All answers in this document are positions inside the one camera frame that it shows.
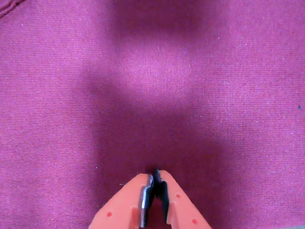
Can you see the maroon cloth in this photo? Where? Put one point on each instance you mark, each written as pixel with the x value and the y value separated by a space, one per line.
pixel 214 95

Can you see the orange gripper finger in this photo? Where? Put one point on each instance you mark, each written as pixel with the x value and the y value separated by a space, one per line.
pixel 183 210
pixel 119 210

